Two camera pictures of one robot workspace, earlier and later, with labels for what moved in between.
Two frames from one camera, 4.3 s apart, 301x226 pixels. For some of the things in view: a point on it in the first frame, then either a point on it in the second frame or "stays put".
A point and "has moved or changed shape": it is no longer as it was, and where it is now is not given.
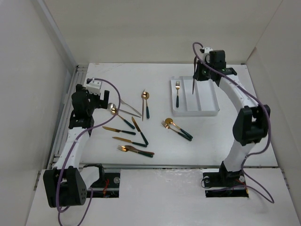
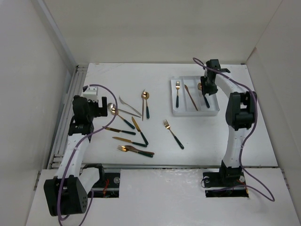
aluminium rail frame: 55,157 stays put
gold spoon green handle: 146,95 stays put
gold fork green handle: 178,87 stays put
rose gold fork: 142,104 stays put
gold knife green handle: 118,130 stays put
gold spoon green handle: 170,121 -> 199,86
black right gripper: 198,76 -> 206,90
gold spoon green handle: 114,111 stays put
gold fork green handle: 168,126 has moved or changed shape
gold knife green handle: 139,131 stays put
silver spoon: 113,109 stays put
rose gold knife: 194,62 -> 186,88
